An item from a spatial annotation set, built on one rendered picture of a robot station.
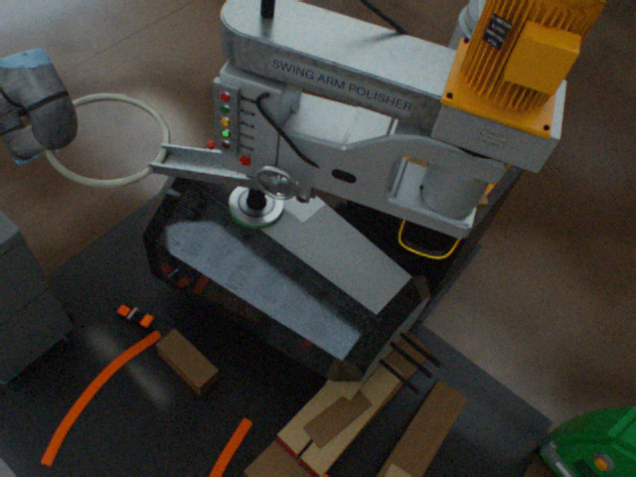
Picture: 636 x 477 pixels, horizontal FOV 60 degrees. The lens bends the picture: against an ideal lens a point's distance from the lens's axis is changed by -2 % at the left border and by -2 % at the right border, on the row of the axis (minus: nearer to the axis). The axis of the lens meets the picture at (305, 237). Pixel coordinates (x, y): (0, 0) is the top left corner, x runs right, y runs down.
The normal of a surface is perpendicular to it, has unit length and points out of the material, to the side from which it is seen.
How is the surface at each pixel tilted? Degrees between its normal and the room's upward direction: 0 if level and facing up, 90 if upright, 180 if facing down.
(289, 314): 45
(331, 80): 90
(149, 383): 0
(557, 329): 0
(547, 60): 90
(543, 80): 90
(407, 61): 0
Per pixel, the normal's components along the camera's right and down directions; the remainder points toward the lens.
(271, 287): -0.37, 0.04
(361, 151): -0.34, 0.76
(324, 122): 0.04, -0.58
